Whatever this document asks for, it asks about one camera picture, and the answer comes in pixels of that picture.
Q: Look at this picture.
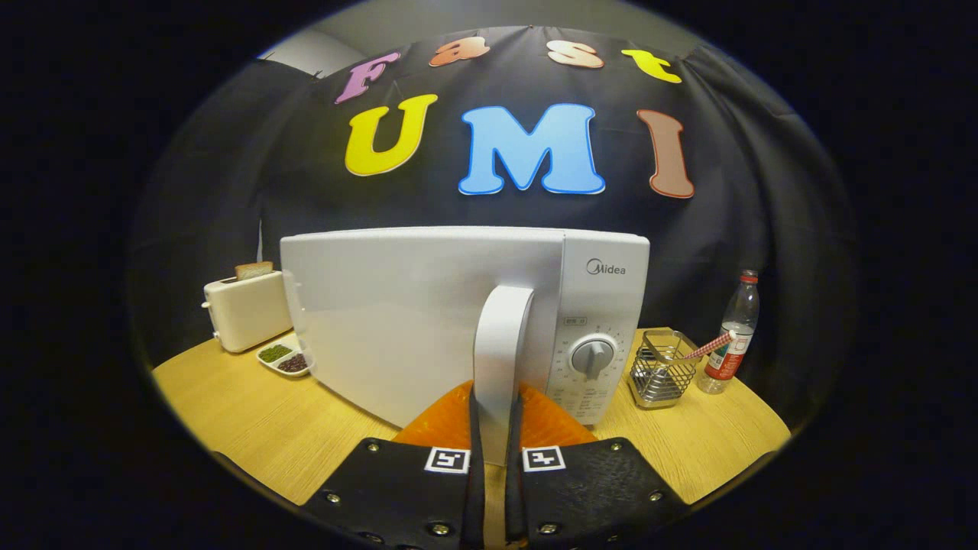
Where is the white divided bean dish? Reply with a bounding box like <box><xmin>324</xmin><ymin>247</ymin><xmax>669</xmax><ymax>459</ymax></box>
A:
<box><xmin>256</xmin><ymin>341</ymin><xmax>313</xmax><ymax>378</ymax></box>

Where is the clear plastic water bottle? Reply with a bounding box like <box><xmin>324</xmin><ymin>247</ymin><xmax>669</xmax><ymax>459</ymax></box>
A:
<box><xmin>697</xmin><ymin>270</ymin><xmax>760</xmax><ymax>395</ymax></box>

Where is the red checked straw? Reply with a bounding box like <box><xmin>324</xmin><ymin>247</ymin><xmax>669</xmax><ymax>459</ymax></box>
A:
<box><xmin>682</xmin><ymin>330</ymin><xmax>737</xmax><ymax>361</ymax></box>

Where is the metal wire basket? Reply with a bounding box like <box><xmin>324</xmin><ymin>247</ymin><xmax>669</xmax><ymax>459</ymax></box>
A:
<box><xmin>628</xmin><ymin>329</ymin><xmax>700</xmax><ymax>410</ymax></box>

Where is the white microwave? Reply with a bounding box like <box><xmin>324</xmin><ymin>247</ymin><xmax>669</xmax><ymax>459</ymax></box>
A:
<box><xmin>280</xmin><ymin>225</ymin><xmax>650</xmax><ymax>467</ymax></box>

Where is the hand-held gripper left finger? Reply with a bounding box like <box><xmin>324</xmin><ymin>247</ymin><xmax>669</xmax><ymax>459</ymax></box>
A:
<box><xmin>302</xmin><ymin>382</ymin><xmax>487</xmax><ymax>550</ymax></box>

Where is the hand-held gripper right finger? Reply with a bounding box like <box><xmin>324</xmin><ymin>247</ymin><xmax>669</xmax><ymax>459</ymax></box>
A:
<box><xmin>504</xmin><ymin>384</ymin><xmax>693</xmax><ymax>548</ymax></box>

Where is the cream toaster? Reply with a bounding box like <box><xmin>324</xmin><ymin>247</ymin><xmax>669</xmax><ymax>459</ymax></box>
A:
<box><xmin>202</xmin><ymin>264</ymin><xmax>295</xmax><ymax>354</ymax></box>

